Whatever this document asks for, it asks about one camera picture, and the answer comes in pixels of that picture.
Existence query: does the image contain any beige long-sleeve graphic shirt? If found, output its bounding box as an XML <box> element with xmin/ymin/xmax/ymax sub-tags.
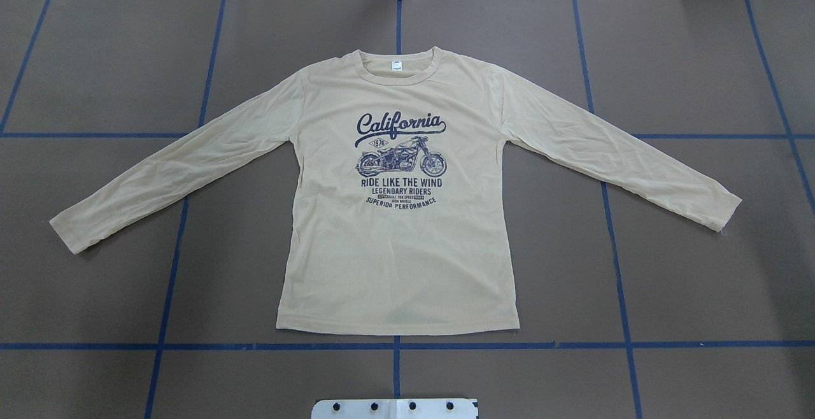
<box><xmin>50</xmin><ymin>47</ymin><xmax>741</xmax><ymax>336</ymax></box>

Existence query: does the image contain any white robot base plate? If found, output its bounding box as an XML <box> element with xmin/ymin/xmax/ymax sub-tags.
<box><xmin>311</xmin><ymin>397</ymin><xmax>479</xmax><ymax>418</ymax></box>

